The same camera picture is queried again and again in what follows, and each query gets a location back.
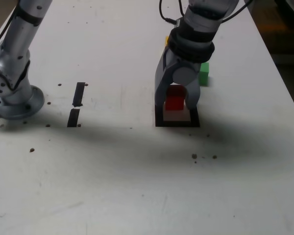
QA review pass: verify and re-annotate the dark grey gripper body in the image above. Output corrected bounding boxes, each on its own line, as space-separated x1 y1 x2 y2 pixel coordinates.
176 57 202 74

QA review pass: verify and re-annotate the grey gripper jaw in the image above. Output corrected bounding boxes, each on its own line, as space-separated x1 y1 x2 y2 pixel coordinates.
154 47 181 109
173 65 202 110

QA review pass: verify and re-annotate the green cube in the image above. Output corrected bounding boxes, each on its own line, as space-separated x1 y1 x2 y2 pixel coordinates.
197 62 210 86

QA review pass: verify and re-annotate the red cube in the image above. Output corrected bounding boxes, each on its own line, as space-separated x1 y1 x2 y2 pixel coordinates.
165 85 185 111

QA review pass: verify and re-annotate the black tape square outline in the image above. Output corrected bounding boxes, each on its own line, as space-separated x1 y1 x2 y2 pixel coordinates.
154 104 201 128

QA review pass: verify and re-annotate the black tape strip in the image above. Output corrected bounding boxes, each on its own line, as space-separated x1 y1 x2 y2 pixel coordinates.
67 82 86 128

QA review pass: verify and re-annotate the brown cardboard box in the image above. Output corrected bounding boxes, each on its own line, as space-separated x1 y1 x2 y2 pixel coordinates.
250 0 294 53

